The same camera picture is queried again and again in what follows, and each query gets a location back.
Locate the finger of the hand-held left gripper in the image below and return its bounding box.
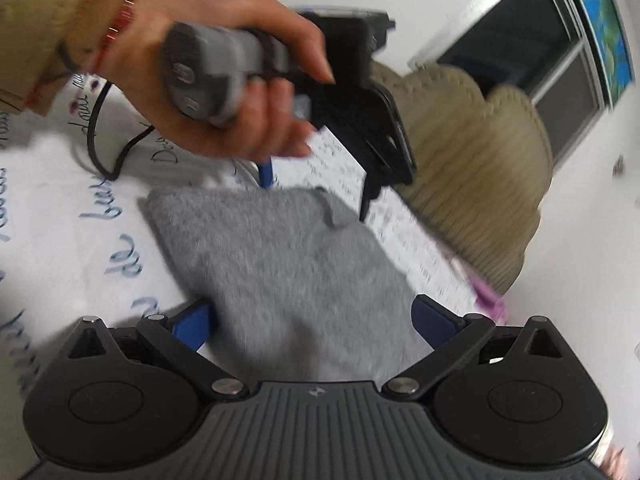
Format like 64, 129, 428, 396
358, 170, 397, 224
257, 155, 276, 192

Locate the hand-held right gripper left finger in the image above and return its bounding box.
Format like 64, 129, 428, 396
66, 298, 250, 403

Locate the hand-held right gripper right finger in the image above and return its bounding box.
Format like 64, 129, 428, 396
383, 294, 567, 403

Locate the grey small garment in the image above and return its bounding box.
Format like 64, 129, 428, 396
139, 186, 437, 382

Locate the person's left hand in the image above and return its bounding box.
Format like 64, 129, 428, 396
97, 0, 337, 160

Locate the purple cloth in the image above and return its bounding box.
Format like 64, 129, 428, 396
450, 255, 509, 324

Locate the khaki knitted blanket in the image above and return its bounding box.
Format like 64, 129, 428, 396
370, 62, 554, 297

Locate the white printed bed sheet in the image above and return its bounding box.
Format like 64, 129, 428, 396
0, 67, 481, 401

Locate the window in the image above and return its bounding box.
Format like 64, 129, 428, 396
410, 0, 609, 162

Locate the black cable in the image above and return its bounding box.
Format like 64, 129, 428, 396
85, 80, 157, 182

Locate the colourful wall poster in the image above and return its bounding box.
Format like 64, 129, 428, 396
562, 0, 637, 111

